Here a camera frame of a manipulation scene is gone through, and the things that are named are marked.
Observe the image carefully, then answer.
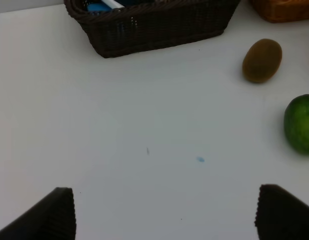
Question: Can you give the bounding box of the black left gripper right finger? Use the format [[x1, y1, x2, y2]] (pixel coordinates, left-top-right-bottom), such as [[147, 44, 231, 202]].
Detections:
[[254, 184, 309, 240]]

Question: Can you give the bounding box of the light green mango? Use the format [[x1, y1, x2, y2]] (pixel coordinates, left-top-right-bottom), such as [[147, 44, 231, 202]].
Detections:
[[283, 94, 309, 156]]

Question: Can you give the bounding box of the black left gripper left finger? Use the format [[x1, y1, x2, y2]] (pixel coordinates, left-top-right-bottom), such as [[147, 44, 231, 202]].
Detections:
[[0, 187, 77, 240]]

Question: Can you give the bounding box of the dark brown wicker basket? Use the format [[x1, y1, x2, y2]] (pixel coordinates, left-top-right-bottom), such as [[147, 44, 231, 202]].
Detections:
[[64, 0, 239, 58]]

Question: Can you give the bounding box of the tan wicker basket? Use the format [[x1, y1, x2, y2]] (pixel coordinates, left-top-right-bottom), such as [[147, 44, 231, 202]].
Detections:
[[249, 0, 309, 23]]

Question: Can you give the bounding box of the brown kiwi fruit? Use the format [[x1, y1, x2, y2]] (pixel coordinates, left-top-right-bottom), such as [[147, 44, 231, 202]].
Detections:
[[242, 38, 283, 84]]

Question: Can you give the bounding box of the blue eraser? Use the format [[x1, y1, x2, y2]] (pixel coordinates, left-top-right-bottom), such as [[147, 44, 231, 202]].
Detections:
[[86, 2, 112, 12]]

